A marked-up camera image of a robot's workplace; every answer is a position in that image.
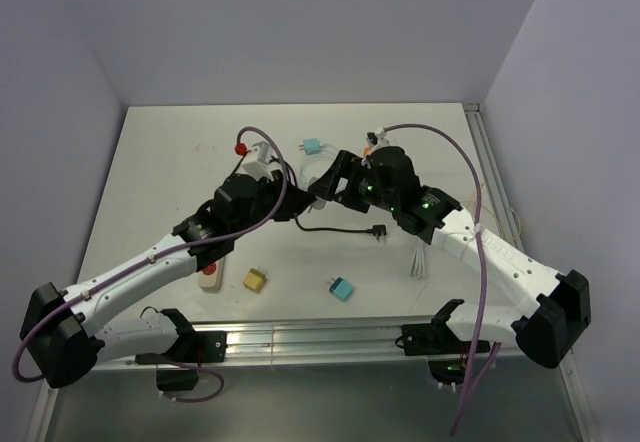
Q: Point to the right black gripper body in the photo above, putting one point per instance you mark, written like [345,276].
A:
[379,197]

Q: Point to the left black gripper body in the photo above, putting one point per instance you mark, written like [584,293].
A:
[268,196]

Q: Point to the white dual usb charger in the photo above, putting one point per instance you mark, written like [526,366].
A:
[318,204]

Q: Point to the yellow olive charger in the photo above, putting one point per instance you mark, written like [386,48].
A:
[255,279]

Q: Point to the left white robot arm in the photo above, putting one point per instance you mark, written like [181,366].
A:
[65,332]

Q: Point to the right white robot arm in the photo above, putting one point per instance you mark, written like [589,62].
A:
[548,310]

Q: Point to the light teal charger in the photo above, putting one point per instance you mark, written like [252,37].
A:
[311,146]

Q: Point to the beige red power strip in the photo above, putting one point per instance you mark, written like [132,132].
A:
[211,277]

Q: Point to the dark teal charger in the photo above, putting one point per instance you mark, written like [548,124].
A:
[341,289]

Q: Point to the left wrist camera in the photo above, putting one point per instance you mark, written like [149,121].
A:
[260,162]

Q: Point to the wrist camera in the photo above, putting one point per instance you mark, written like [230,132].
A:
[260,162]
[377,139]

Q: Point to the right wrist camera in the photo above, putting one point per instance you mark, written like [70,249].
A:
[377,139]

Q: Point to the aluminium right rail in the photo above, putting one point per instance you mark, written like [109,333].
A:
[497,206]

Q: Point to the aluminium rail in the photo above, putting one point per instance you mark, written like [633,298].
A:
[270,343]
[497,206]

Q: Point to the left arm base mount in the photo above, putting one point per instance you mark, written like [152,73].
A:
[183,367]

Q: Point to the aluminium front rail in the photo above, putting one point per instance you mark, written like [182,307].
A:
[270,343]

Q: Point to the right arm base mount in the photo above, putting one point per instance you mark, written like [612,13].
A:
[447,355]

